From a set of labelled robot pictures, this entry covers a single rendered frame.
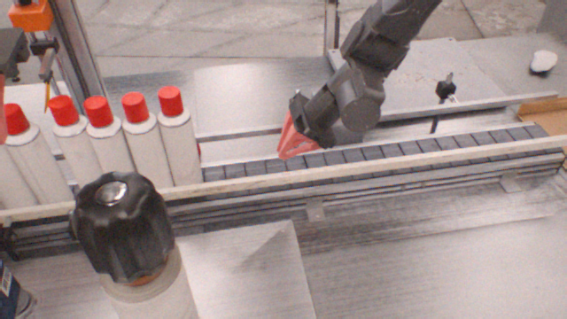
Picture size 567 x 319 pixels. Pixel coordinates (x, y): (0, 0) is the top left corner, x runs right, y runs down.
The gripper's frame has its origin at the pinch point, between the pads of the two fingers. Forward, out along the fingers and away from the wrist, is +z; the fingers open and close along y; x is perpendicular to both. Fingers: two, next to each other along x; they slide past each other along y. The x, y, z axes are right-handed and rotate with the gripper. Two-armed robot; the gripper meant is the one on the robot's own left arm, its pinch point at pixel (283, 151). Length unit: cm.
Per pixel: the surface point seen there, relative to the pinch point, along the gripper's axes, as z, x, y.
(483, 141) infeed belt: -21.6, 34.9, -1.9
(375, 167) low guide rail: -8.0, 14.2, 4.0
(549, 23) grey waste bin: -62, 183, -152
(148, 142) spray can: 7.1, -21.8, 3.0
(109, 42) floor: 119, -1, -219
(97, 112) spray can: 6.1, -30.1, 2.3
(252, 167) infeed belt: 7.6, -0.6, -2.7
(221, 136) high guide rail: 4.7, -9.7, -3.3
